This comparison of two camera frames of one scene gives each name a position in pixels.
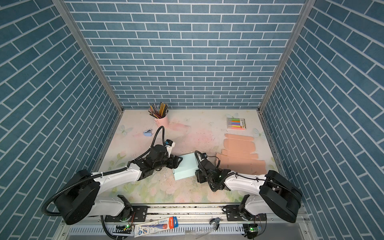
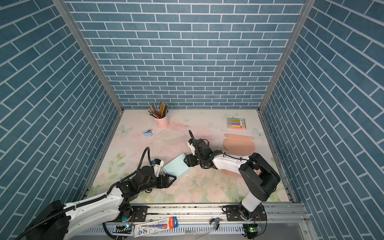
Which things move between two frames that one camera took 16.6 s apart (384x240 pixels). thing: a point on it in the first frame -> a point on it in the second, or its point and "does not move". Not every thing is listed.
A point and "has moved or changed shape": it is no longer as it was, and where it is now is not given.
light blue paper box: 187,167 has moved or changed shape
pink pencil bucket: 163,121 does not move
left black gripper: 173,161 -> 162,181
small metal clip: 215,222 does not move
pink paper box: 237,156 does not move
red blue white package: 155,226 does not move
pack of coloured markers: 236,123 does not move
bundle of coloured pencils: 158,112 does not move
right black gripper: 202,175 -> 194,144
